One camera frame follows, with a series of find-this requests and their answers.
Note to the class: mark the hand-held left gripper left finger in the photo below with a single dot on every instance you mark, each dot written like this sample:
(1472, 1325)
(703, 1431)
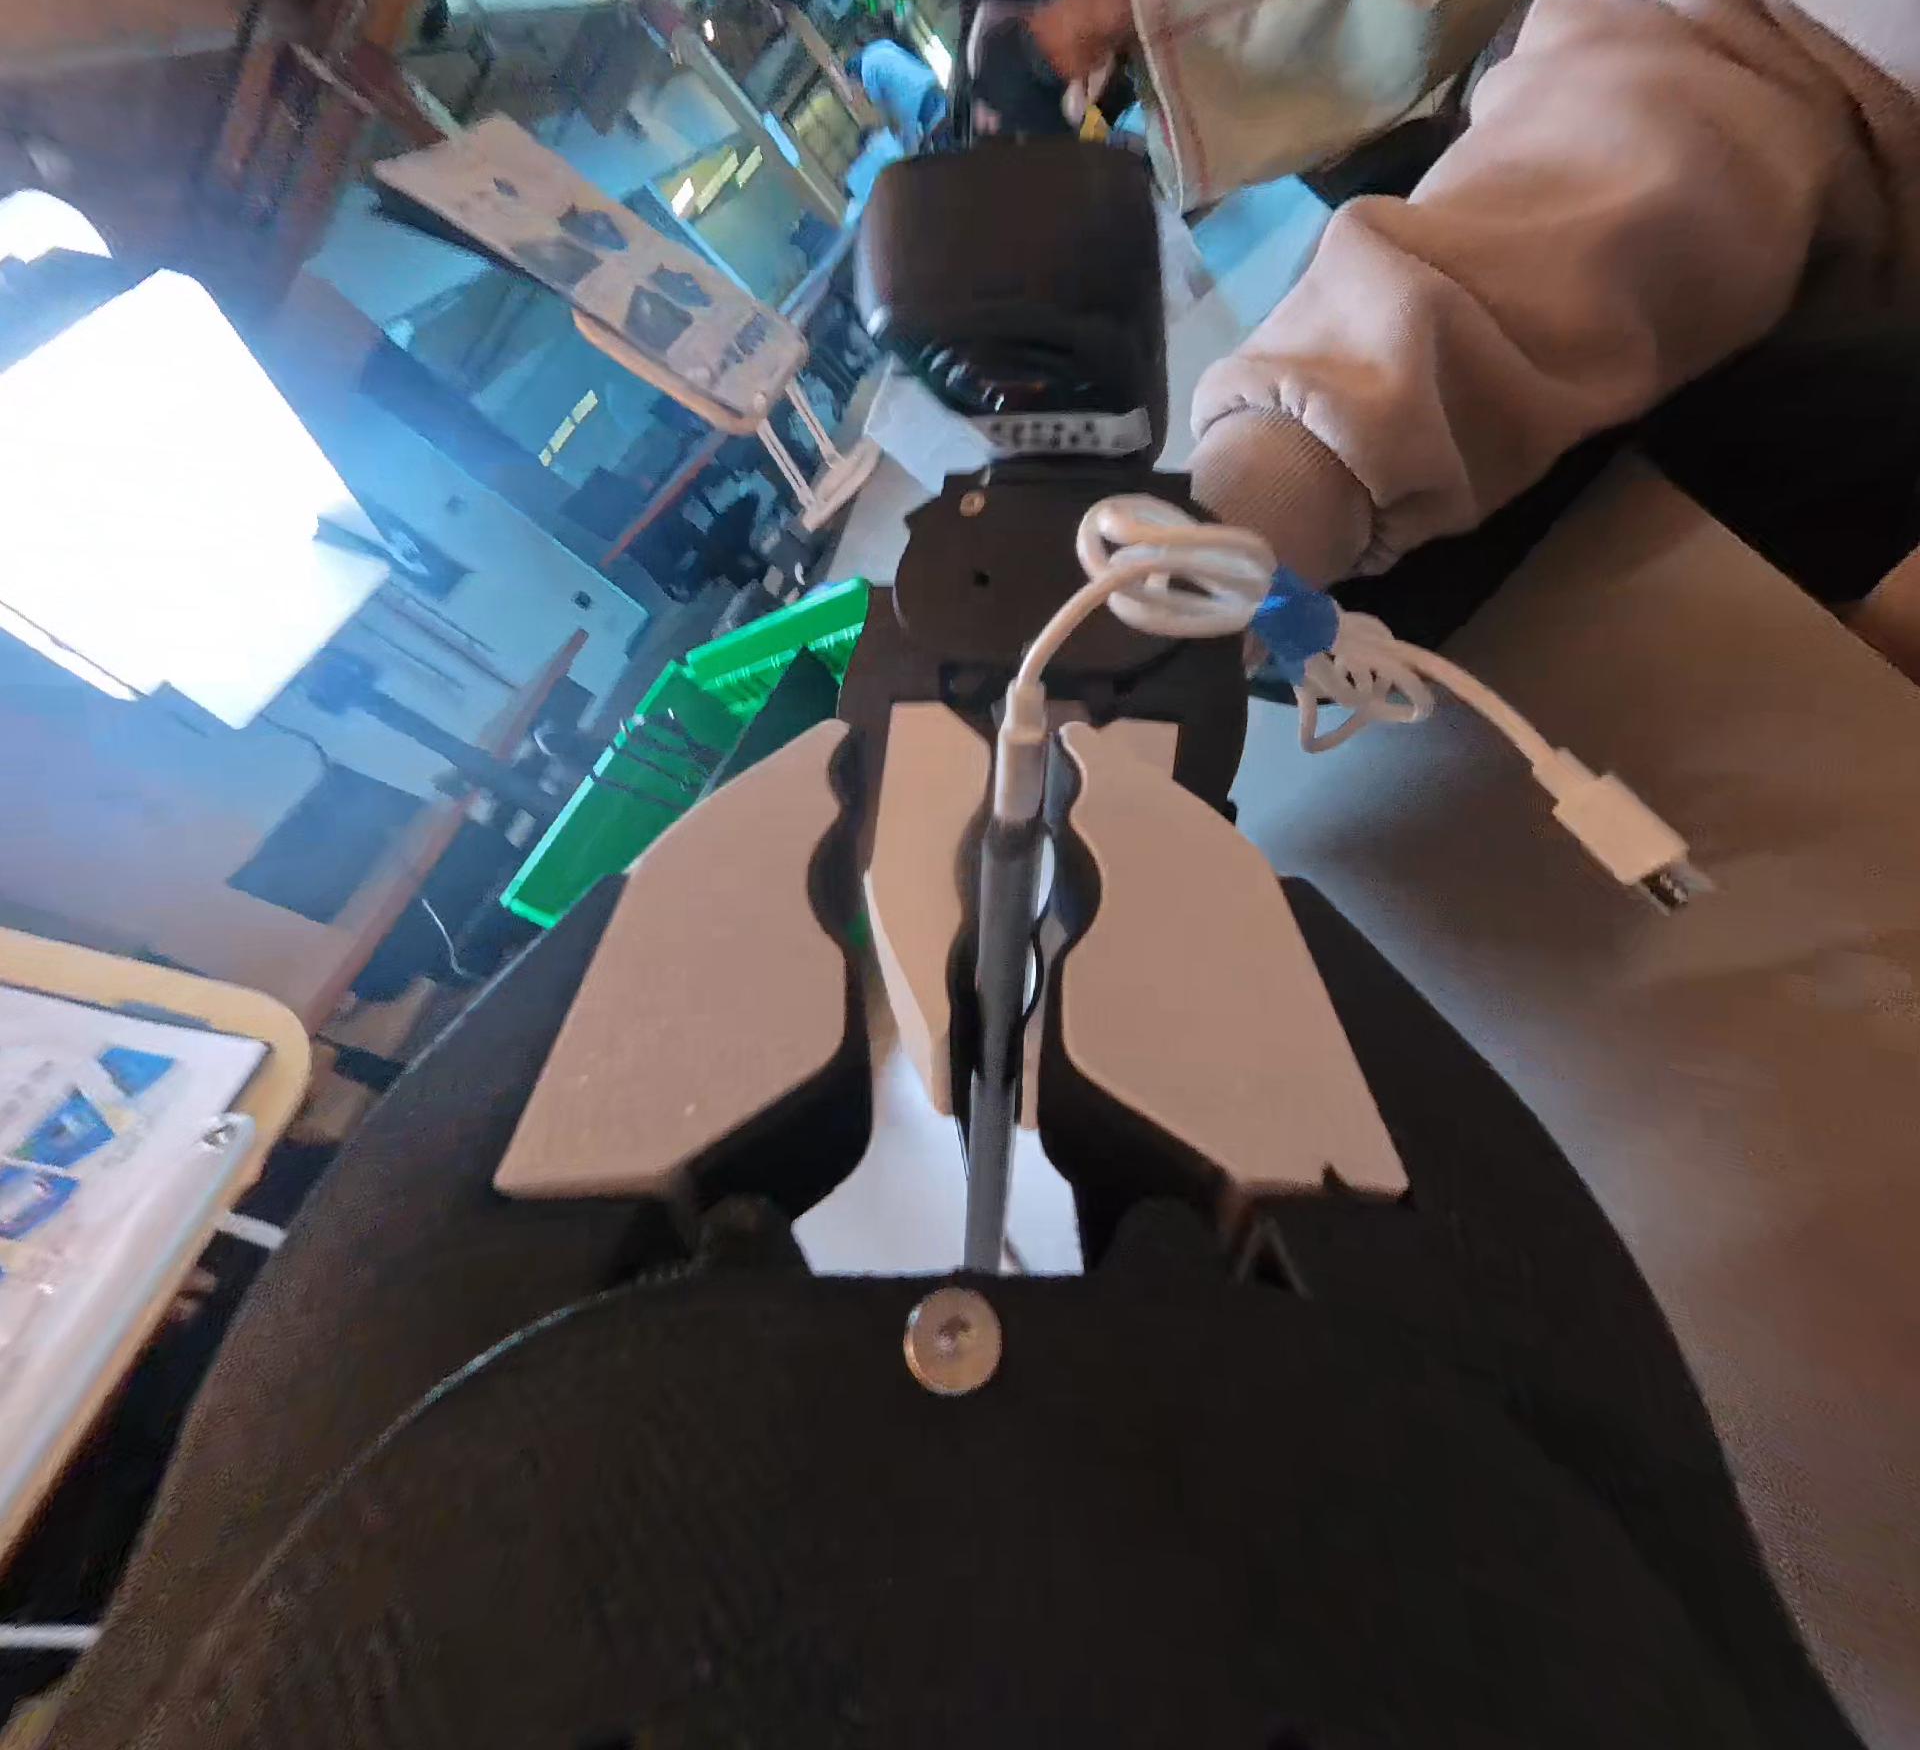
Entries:
(703, 1014)

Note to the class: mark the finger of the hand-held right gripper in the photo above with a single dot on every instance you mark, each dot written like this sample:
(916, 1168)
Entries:
(921, 865)

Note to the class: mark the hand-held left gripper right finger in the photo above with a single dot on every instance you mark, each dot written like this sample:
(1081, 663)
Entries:
(1200, 1014)

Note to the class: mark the grey usb hub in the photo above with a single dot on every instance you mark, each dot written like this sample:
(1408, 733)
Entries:
(997, 1030)

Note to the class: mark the green plastic bin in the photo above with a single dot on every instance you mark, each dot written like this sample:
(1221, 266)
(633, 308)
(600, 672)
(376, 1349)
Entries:
(629, 791)

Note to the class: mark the person's right forearm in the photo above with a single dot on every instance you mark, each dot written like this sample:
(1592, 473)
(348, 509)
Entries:
(1575, 234)

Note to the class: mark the black bin divider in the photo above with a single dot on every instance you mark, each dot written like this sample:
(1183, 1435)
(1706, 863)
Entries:
(780, 715)

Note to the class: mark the white phone booth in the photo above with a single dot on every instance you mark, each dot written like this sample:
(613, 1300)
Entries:
(510, 581)

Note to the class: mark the bright light panel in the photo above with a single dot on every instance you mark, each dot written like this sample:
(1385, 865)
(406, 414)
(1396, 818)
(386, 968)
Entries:
(149, 504)

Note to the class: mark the black textured pad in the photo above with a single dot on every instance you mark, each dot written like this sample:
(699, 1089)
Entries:
(1800, 475)

